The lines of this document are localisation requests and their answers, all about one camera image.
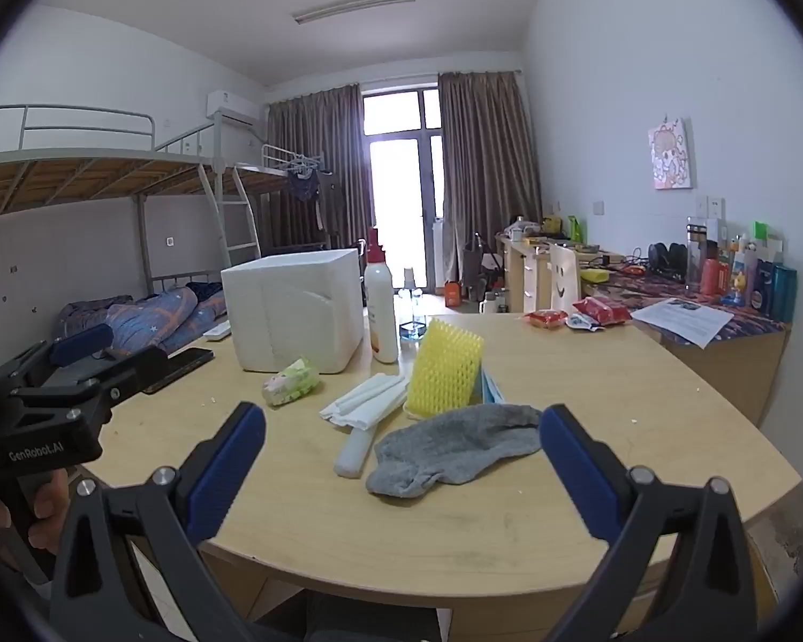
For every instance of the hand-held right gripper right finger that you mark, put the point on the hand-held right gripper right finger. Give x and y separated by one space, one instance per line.
575 475

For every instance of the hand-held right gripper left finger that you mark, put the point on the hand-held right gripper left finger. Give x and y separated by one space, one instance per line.
231 468

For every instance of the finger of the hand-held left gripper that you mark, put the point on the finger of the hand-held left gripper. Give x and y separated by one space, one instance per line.
83 341
137 368

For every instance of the green white packet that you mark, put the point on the green white packet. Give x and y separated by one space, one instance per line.
291 381

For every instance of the blue face mask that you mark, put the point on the blue face mask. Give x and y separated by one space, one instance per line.
492 389

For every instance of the grey sock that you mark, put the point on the grey sock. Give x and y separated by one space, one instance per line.
455 445

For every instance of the white foam tube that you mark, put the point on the white foam tube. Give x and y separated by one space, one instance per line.
354 455

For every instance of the white foam box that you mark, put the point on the white foam box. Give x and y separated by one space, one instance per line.
288 307

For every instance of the yellow foam net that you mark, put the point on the yellow foam net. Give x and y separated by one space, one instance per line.
441 368

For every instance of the person's left hand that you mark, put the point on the person's left hand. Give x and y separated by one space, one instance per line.
48 515

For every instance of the black flat device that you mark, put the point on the black flat device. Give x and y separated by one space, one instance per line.
187 364

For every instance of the blue patterned quilt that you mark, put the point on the blue patterned quilt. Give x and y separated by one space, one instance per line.
147 318

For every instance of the white remote control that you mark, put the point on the white remote control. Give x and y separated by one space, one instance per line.
217 331

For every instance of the white black snack packet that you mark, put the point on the white black snack packet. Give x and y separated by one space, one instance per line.
581 323

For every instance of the small red snack packet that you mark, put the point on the small red snack packet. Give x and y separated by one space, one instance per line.
545 319

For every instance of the large red snack packet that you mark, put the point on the large red snack packet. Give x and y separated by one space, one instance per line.
602 311

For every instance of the grey metal bunk bed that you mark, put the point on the grey metal bunk bed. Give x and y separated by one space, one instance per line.
73 170
267 170

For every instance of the wooden desk with patterned cover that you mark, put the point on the wooden desk with patterned cover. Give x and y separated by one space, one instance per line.
723 374

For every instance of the printed paper sheet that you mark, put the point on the printed paper sheet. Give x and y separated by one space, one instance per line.
682 321

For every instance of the wooden chair with smiley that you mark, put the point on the wooden chair with smiley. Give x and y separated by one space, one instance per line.
565 281

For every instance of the yellow pouch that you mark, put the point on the yellow pouch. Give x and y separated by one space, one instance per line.
595 276

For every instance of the wooden desk with drawers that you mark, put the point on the wooden desk with drawers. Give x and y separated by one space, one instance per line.
532 274

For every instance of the clear spray bottle blue liquid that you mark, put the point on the clear spray bottle blue liquid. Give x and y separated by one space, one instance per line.
413 329

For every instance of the white lotion bottle red cap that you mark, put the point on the white lotion bottle red cap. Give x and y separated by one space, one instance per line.
380 307

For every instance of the orange jug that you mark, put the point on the orange jug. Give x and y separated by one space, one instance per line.
452 293

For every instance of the black headphones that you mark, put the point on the black headphones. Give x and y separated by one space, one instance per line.
666 257

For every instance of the row of toiletry bottles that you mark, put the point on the row of toiletry bottles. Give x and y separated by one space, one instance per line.
713 277

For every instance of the hanging dark clothes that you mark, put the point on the hanging dark clothes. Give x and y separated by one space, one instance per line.
304 187

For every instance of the white air conditioner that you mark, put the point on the white air conditioner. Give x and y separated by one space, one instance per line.
231 107

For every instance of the brown curtain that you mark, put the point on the brown curtain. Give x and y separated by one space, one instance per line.
334 147
488 160

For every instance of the glass balcony door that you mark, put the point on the glass balcony door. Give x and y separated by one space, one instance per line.
401 180

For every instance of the ceiling tube light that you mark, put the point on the ceiling tube light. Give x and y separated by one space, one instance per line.
354 7

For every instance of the white wall socket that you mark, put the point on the white wall socket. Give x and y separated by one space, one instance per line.
709 207

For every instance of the pink cartoon wall poster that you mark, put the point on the pink cartoon wall poster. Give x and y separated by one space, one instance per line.
672 157

